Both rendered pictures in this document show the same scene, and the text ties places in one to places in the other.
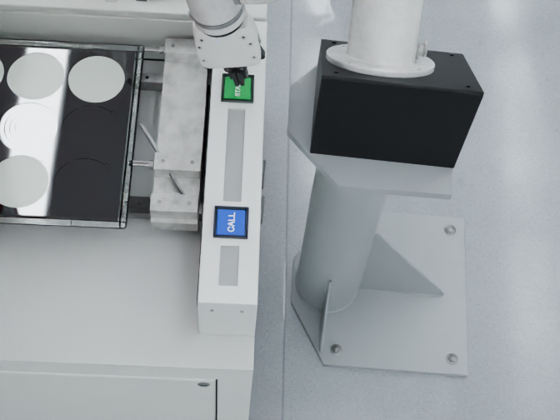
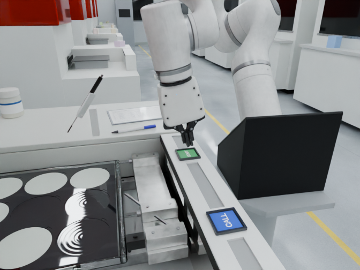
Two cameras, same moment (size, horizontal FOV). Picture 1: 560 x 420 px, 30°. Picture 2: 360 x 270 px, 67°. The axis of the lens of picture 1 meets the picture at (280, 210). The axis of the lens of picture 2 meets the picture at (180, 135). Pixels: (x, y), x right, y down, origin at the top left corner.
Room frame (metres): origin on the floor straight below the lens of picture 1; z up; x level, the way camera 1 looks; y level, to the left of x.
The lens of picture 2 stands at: (0.39, 0.22, 1.30)
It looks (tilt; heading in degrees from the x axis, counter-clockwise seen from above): 24 degrees down; 351
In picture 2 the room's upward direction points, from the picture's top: straight up
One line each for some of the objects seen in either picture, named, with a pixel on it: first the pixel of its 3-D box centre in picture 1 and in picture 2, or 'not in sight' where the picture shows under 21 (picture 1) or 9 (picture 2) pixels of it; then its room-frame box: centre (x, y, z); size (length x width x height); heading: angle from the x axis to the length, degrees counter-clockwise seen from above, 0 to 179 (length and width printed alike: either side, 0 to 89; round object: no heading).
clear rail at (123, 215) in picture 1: (132, 132); (119, 199); (0.94, 0.27, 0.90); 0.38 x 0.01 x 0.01; 5
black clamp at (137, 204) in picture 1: (139, 204); (135, 240); (0.80, 0.24, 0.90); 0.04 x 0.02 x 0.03; 95
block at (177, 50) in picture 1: (187, 50); (145, 158); (1.13, 0.20, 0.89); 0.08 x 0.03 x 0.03; 95
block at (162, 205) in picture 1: (174, 206); (165, 235); (0.80, 0.18, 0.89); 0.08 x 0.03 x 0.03; 95
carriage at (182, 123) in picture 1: (181, 136); (154, 200); (0.96, 0.19, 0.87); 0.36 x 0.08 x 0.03; 5
